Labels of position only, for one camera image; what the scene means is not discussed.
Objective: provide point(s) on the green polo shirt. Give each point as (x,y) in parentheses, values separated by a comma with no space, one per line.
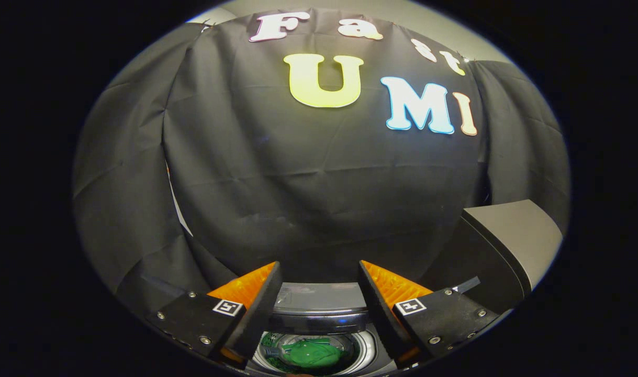
(313,355)

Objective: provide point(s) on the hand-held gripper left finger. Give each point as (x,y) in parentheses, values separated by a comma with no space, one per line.
(264,309)

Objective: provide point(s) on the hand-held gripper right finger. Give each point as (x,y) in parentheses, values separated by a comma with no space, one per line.
(381,314)

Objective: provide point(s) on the beige cabinet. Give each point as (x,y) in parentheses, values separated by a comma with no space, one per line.
(512,235)

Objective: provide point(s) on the grey washing machine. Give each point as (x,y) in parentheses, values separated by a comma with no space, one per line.
(318,296)

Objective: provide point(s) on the black backdrop cloth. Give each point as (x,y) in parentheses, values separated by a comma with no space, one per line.
(298,183)

